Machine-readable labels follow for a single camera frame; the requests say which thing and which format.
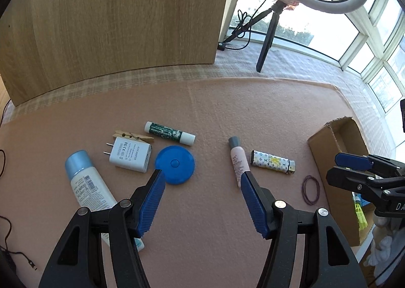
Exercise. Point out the small pink bottle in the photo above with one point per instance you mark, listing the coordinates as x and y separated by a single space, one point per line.
238 161

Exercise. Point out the green glue stick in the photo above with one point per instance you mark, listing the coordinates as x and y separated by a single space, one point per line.
167 132

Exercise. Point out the person's right hand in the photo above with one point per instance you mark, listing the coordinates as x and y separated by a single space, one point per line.
384 243

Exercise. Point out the large wooden board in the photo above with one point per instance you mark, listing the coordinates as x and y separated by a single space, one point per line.
110 15

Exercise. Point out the patterned lighter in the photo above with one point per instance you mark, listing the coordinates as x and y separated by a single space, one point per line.
269 161

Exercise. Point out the black tripod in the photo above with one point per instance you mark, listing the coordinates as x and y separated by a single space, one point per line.
265 47

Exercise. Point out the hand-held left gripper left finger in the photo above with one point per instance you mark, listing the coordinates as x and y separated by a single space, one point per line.
152 205

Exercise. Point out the dark rubber band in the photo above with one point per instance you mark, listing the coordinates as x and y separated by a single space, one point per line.
303 189

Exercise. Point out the wooden clothespin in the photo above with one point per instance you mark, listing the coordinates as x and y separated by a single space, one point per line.
144 138

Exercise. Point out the white bottle with blue cap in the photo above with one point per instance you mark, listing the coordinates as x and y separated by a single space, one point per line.
85 186

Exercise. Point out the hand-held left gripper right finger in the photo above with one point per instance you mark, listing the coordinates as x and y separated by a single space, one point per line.
253 202

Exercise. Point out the blue round tape measure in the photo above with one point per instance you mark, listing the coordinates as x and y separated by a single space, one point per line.
177 161

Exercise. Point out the white power adapter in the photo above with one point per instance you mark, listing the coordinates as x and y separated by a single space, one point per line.
129 155

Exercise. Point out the checked cloth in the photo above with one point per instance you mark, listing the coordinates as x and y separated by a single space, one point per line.
284 60

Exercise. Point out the cardboard box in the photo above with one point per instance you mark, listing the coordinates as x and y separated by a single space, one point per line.
329 155

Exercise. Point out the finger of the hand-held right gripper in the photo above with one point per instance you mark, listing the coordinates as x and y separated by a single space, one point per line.
345 177
351 161

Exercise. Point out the yellow shuttlecock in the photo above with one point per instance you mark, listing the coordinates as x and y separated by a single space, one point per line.
362 216

